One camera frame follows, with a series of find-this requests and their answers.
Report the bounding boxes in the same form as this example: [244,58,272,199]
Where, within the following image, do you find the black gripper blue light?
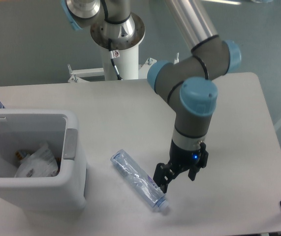
[153,140,209,193]

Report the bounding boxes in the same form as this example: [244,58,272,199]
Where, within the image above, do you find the crushed clear plastic bottle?
[110,149,170,215]

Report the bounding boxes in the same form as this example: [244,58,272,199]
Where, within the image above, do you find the white plastic wrapper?
[14,142,59,177]

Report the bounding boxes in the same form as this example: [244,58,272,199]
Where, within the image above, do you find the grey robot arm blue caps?
[61,0,241,192]

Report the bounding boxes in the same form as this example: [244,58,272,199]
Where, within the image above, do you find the white open trash can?
[0,109,87,210]

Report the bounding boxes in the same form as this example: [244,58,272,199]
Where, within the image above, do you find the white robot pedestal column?
[97,32,145,81]

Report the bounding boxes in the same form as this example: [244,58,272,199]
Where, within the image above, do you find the white pedestal base frame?
[67,52,180,84]

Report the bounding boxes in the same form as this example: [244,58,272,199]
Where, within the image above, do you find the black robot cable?
[107,38,124,81]

